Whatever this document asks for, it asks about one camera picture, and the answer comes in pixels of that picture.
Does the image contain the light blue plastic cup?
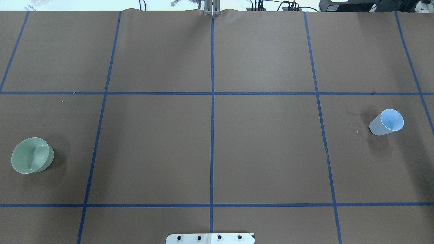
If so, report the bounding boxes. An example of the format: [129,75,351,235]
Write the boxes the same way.
[369,109,405,136]

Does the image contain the green ceramic bowl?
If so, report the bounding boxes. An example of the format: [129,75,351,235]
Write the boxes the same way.
[11,137,54,174]

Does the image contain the black box with label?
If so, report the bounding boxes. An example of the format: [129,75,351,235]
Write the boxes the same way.
[319,2,375,12]

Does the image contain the aluminium frame post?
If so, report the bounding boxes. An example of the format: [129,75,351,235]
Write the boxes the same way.
[203,0,221,17]

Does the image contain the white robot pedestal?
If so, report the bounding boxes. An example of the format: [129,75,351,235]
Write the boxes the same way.
[165,233,255,244]

